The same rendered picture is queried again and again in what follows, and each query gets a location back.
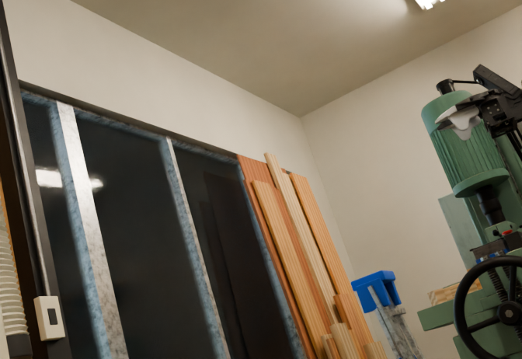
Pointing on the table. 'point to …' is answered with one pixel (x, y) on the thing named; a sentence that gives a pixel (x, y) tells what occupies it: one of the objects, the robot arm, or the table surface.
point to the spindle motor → (464, 150)
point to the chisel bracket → (500, 229)
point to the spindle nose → (489, 204)
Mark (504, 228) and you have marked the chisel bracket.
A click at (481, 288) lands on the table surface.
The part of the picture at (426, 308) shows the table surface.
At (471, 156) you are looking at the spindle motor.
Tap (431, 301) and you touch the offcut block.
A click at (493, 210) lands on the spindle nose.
